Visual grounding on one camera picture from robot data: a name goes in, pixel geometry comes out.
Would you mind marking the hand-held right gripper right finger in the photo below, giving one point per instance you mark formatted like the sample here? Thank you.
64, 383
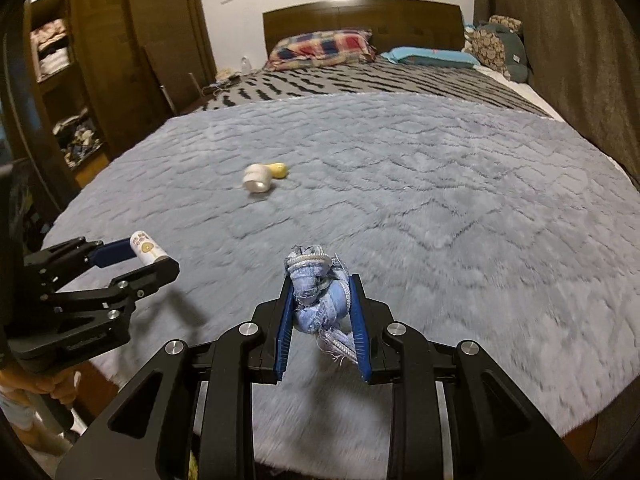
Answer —
360, 330

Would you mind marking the person's left hand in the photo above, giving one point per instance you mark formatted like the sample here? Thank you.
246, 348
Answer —
60, 385

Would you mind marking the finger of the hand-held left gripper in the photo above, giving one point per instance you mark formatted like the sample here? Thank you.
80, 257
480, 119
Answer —
112, 252
150, 275

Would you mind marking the white bed sheet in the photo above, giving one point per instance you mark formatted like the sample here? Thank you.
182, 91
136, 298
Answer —
550, 105

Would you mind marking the leaning wooden board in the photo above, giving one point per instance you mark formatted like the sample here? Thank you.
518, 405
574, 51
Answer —
157, 80

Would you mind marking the white tube with yellow print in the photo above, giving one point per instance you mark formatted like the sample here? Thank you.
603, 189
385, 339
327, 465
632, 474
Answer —
145, 247

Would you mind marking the blue denim cloth knot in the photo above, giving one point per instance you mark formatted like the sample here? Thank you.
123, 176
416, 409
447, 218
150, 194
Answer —
312, 300

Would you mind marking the plaid pillow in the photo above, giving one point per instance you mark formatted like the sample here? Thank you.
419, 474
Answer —
320, 47

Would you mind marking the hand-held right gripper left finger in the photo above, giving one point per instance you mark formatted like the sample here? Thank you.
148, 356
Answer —
282, 330

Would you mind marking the blue pillow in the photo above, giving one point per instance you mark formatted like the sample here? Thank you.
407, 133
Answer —
430, 56

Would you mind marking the dark wooden headboard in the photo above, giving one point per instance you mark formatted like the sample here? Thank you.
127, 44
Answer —
365, 17

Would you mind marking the dark teal plush cushion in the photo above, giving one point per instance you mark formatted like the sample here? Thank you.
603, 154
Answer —
515, 55

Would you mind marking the black striped bedspread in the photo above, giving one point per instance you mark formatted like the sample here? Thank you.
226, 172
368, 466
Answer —
350, 82

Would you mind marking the dark wooden wardrobe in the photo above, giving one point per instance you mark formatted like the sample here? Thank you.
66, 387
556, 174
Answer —
110, 60

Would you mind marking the pile of mixed clothes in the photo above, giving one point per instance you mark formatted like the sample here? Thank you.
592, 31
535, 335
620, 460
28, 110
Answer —
77, 142

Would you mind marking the person's leg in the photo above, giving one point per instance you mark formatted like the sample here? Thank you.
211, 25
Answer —
35, 440

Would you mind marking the brown curtain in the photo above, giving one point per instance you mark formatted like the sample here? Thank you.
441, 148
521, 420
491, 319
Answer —
575, 60

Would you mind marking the small white bottle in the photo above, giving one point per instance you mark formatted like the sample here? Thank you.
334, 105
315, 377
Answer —
245, 65

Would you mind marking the yellow tube with white cap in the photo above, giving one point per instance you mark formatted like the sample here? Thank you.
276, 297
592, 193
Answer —
260, 177

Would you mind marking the folded light clothes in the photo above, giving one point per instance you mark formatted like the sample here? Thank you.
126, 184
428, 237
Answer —
50, 50

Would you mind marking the grey fluffy blanket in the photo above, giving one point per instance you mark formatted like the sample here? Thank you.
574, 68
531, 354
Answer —
425, 210

